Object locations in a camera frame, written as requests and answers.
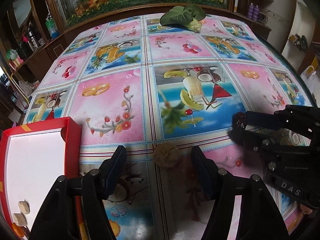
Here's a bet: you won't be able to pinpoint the red tray white inside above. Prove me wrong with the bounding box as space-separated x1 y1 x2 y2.
1 117 81 239

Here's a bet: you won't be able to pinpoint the large beige cake block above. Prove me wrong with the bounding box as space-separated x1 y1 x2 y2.
153 142 182 168

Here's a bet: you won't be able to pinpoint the beige cake piece small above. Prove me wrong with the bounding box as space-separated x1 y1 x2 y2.
18 201 30 215

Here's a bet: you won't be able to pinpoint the green leafy vegetable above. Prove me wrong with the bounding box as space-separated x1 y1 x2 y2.
159 4 206 33

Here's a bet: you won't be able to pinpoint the orange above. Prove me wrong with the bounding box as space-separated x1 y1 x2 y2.
12 223 25 238

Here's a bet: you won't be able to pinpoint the green plastic bottle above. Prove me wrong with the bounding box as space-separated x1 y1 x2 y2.
46 14 60 39

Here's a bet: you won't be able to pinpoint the person's right hand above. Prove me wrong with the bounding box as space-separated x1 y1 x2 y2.
300 204 313 215

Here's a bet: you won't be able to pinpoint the purple spray bottles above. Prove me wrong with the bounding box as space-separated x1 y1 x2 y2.
247 3 260 21

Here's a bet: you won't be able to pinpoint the brown kiwi fruit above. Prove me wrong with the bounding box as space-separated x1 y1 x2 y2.
60 126 67 141

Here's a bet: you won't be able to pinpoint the black thermos flask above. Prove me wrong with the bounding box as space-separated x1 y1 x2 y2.
27 27 39 51

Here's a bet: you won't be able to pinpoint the colourful fruit print tablecloth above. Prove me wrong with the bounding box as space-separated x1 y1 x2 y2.
24 14 316 239

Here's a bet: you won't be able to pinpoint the dark red date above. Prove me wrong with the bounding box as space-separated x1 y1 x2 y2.
232 112 247 129

